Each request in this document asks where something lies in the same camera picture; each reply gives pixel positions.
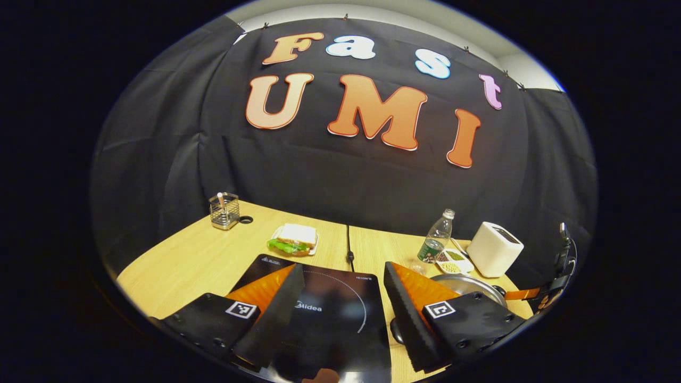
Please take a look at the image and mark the steel pot with black handles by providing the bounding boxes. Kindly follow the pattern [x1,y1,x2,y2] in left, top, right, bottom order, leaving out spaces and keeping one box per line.
[390,273,509,345]

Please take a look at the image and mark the wire mesh utensil holder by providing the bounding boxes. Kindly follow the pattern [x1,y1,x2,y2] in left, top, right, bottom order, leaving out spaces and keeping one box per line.
[209,193,240,230]

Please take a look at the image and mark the white divided bean dish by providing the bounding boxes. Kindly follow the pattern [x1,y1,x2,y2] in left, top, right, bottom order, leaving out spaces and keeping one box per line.
[435,248,475,276]

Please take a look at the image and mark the clear plastic water bottle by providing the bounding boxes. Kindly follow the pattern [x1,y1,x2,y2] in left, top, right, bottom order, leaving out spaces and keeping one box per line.
[417,209,456,265]

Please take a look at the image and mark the black backdrop cloth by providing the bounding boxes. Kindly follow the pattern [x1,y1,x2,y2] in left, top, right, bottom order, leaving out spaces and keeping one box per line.
[90,16,597,288]

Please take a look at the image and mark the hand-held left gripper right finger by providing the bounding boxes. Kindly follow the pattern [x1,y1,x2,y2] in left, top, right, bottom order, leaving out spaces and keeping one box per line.
[383,261,534,373]

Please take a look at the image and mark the black power cable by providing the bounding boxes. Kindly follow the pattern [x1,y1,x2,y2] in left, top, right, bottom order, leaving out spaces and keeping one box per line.
[345,224,356,272]

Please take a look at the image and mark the black induction cooktop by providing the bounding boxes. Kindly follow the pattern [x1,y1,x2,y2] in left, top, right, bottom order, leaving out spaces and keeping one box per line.
[229,254,393,383]

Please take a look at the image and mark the white toaster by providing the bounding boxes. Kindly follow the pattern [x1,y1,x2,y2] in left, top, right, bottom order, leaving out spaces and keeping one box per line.
[467,221,525,278]

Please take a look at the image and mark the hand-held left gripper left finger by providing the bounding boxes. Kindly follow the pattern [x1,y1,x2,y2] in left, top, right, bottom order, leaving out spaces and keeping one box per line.
[148,263,306,373]

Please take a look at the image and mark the sandwich with lettuce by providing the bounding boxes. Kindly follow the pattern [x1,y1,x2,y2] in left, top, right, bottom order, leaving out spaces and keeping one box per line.
[267,223,318,255]

